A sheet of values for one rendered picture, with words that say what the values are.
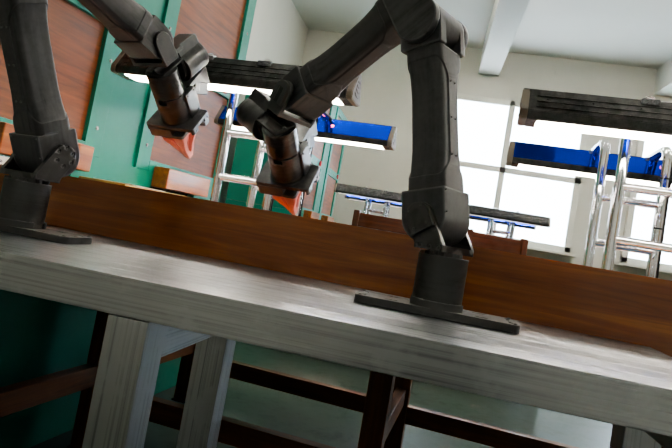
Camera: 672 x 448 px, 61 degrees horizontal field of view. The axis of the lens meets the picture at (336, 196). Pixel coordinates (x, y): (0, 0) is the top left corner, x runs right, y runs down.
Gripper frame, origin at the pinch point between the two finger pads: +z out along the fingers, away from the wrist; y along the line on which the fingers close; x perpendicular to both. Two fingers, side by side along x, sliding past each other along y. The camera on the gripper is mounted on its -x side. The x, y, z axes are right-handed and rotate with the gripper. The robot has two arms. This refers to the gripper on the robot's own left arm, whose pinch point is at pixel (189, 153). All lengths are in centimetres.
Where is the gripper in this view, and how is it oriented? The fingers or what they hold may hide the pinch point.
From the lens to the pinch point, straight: 118.9
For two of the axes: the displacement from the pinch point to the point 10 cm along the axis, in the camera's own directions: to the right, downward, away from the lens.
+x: -2.9, 6.8, -6.7
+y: -9.5, -1.5, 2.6
